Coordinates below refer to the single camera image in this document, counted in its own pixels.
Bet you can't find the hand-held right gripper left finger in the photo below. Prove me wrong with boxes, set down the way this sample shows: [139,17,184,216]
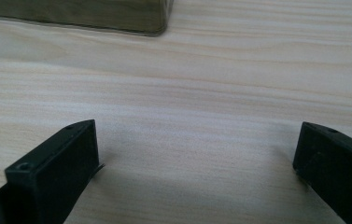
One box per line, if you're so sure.
[0,119,106,224]

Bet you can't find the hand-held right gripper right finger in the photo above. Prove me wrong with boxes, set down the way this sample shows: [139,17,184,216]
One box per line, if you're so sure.
[292,121,352,224]

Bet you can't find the brown translucent plastic bin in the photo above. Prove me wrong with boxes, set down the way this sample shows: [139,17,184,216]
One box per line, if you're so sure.
[0,0,175,37]

